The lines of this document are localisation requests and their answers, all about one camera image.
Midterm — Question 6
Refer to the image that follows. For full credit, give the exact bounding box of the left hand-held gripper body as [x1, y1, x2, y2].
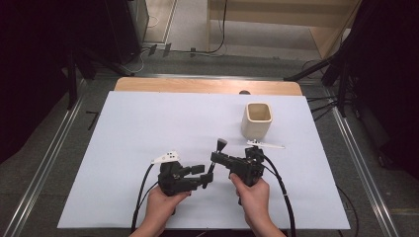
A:
[151, 150, 203, 198]

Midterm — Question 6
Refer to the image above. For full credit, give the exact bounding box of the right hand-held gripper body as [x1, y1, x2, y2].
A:
[229, 138, 286, 188]

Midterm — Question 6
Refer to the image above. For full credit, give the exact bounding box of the black makeup brush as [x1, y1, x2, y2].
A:
[202, 137, 229, 190]

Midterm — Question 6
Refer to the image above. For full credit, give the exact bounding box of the beige square cup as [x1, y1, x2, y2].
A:
[240, 102, 274, 141]

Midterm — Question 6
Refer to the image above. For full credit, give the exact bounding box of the person's left hand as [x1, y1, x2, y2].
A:
[144, 186, 193, 228]

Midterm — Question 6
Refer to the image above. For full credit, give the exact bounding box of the person's right hand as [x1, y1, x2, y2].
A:
[229, 173, 271, 221]

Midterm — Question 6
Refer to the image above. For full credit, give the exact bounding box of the white table mat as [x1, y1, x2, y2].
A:
[56, 91, 351, 231]

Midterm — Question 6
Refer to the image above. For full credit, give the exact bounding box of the wooden table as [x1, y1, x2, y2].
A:
[114, 77, 303, 97]

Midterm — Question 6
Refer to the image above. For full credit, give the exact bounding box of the black metal stand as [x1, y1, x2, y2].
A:
[284, 48, 352, 119]
[63, 43, 134, 111]

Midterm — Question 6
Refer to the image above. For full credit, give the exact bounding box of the black cabinet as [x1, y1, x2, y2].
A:
[104, 0, 150, 65]

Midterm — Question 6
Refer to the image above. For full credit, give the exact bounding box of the light wooden furniture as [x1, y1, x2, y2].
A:
[207, 0, 364, 60]

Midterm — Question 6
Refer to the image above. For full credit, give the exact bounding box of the black curtain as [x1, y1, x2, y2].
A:
[342, 0, 419, 181]
[0, 0, 112, 165]

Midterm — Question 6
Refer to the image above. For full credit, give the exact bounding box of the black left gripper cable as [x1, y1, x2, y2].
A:
[130, 163, 163, 234]

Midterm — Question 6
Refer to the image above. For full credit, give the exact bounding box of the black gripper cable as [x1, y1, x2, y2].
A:
[259, 153, 297, 237]
[130, 163, 163, 234]

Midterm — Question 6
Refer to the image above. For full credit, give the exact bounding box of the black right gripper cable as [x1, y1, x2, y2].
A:
[259, 153, 297, 237]

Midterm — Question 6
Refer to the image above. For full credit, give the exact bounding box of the bundle of black cables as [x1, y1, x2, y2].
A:
[305, 94, 340, 122]

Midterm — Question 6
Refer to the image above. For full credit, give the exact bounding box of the aluminium floor rail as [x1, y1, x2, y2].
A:
[324, 87, 400, 237]
[2, 78, 88, 237]

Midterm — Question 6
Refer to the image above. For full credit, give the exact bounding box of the white floor cable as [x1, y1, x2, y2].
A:
[129, 14, 160, 74]

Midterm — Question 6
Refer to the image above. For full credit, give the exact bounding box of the black floor cable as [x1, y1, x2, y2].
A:
[171, 0, 229, 55]

